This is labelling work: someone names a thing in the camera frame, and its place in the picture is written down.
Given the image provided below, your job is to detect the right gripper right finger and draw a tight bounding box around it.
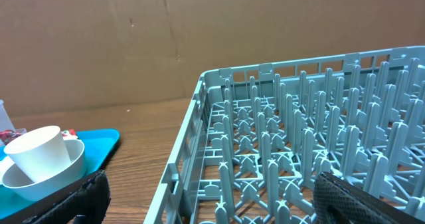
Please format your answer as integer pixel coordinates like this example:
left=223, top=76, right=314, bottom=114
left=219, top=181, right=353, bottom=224
left=313, top=171, right=424, bottom=224

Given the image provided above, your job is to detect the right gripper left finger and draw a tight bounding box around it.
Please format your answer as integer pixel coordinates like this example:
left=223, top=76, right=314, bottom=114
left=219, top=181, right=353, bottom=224
left=0, top=169, right=112, bottom=224

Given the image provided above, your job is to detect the teal serving tray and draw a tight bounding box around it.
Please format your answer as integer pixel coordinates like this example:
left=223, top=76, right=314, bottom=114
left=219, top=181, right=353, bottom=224
left=1, top=129, right=120, bottom=219

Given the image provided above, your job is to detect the grey shallow bowl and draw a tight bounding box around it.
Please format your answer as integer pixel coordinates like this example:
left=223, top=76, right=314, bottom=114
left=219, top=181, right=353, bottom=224
left=1, top=140, right=86, bottom=204

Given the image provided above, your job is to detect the grey dishwasher rack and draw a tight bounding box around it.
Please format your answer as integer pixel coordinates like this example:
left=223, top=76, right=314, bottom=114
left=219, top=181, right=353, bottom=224
left=145, top=46, right=424, bottom=223

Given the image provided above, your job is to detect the white paper cup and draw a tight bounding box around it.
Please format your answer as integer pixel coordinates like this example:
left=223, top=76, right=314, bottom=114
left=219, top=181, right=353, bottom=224
left=4, top=126, right=71, bottom=182

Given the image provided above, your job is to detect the clear plastic storage bin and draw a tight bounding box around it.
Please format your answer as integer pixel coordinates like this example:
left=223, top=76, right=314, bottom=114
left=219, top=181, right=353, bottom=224
left=0, top=100, right=27, bottom=134

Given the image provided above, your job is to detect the large white plate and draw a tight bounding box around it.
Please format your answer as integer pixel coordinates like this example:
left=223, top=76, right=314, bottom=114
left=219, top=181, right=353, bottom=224
left=0, top=156, right=15, bottom=185

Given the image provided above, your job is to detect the red snack wrapper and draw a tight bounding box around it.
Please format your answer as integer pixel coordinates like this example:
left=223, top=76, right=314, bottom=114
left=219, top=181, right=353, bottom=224
left=1, top=129, right=78, bottom=146

